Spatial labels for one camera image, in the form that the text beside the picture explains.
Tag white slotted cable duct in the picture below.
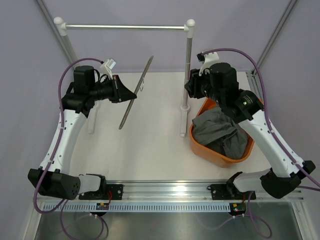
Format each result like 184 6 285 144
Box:
57 201 231 213

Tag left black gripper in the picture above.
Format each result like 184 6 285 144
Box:
88 74 137 103

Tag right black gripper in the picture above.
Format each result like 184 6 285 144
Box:
184 66 225 106

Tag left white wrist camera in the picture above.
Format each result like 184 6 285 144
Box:
99 58 116 79

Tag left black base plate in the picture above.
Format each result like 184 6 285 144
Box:
78 183 124 201

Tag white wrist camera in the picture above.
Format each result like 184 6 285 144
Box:
99 58 116 79
197 52 220 76

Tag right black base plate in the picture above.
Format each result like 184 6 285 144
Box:
206 183 244 200

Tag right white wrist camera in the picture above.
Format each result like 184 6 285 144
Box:
197 52 220 76

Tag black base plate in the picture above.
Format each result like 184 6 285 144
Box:
206 183 244 200
78 183 124 201

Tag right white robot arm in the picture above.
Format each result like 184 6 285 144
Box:
184 62 316 199

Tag orange plastic basket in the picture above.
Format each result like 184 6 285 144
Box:
189 98 255 168

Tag metal clothes rack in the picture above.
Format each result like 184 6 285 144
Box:
53 17 195 137

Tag aluminium mounting rail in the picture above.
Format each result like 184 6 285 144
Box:
32 179 305 203

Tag grey clothes hanger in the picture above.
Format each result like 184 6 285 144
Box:
118 55 154 130

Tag grey shorts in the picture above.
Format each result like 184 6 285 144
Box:
192 106 248 160

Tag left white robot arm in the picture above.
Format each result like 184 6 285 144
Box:
27 65 137 200

